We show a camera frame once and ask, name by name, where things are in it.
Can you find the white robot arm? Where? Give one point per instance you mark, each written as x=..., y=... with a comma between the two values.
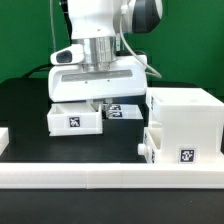
x=91, y=68

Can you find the white L-shaped fence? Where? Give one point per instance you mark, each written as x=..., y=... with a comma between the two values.
x=111, y=175

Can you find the white drawer cabinet box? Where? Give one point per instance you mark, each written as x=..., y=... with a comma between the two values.
x=192, y=124

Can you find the white drawer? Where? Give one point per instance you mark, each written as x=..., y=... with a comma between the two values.
x=150, y=148
x=74, y=119

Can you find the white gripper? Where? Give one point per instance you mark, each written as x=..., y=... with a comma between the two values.
x=126, y=77

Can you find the white marker base plate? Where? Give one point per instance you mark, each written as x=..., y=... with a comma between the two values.
x=122, y=111

